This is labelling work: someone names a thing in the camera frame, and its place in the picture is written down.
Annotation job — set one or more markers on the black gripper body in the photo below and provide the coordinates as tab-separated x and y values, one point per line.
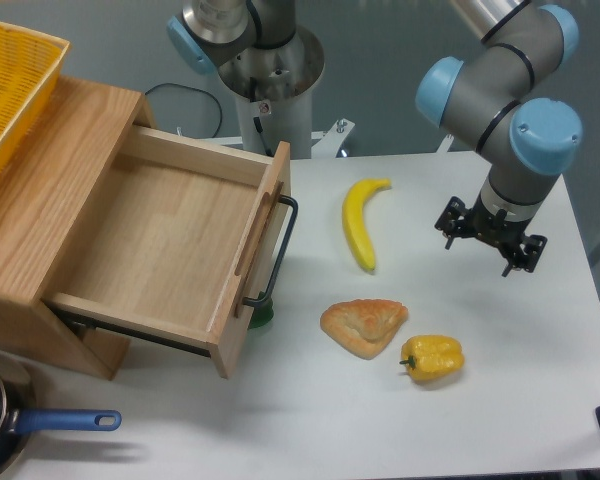
494	229

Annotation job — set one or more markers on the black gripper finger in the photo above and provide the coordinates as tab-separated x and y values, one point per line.
522	254
455	221

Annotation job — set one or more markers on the yellow bell pepper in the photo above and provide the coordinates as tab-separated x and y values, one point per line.
430	357

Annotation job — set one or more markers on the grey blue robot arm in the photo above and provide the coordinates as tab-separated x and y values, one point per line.
487	104

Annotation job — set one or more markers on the yellow banana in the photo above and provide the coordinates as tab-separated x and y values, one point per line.
353	221

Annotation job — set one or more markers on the golden brown pastry bread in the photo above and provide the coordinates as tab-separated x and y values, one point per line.
364	327

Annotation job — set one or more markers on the green object under drawer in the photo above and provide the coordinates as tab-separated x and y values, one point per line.
262	315

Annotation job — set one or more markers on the open wooden drawer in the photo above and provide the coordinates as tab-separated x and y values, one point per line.
176	244

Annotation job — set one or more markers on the wooden drawer cabinet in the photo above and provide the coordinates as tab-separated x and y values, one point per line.
43	192

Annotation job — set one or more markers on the yellow plastic basket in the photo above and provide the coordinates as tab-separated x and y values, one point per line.
30	65

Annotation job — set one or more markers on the black metal drawer handle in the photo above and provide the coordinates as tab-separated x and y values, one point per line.
263	299

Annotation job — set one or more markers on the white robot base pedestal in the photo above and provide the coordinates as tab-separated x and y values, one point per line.
273	91

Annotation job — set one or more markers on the black pan blue handle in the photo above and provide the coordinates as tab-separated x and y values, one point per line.
20	415

